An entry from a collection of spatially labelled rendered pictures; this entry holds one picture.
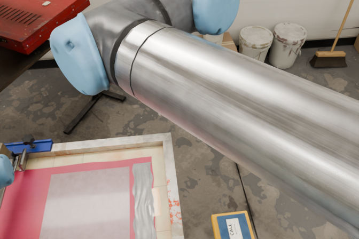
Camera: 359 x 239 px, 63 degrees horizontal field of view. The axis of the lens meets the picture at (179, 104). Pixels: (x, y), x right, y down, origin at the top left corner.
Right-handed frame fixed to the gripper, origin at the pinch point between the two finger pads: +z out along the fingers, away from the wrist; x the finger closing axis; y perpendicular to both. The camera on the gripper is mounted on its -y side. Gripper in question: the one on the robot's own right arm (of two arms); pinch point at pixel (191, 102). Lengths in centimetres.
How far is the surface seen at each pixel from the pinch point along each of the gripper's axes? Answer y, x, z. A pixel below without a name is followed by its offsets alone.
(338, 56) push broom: -170, 132, 185
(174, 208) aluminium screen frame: 4, -19, 46
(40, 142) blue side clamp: -29, -67, 30
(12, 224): 1, -74, 33
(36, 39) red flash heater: -93, -77, 21
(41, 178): -16, -67, 35
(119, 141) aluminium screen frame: -27, -38, 41
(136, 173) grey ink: -13, -32, 45
